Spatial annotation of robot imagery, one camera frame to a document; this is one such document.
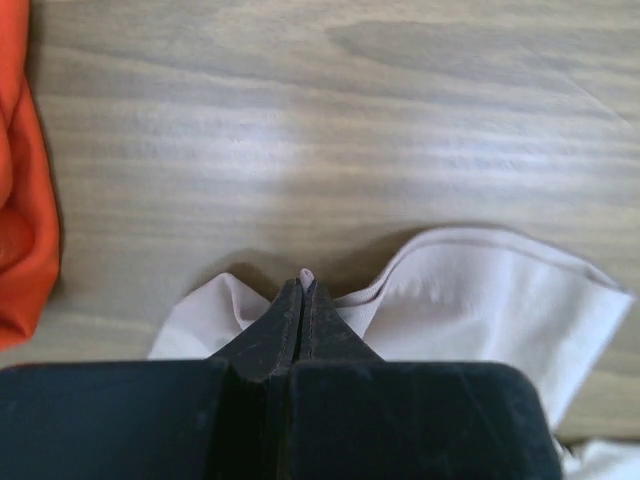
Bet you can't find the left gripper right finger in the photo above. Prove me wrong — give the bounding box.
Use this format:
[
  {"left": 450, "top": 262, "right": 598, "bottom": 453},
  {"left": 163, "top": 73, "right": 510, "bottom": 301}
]
[{"left": 295, "top": 282, "right": 382, "bottom": 362}]

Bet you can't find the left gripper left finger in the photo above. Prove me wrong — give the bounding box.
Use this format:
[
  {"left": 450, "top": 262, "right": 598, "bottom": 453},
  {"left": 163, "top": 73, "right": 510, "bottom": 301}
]
[{"left": 210, "top": 279, "right": 304, "bottom": 383}]

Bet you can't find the beige t shirt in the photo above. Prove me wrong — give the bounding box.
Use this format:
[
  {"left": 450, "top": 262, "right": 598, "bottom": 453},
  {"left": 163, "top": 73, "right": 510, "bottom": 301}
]
[{"left": 148, "top": 227, "right": 639, "bottom": 479}]

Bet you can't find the orange folded shirt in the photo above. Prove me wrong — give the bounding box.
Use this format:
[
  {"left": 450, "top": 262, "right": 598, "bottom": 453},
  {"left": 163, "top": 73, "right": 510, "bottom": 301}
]
[{"left": 1, "top": 1, "right": 60, "bottom": 349}]

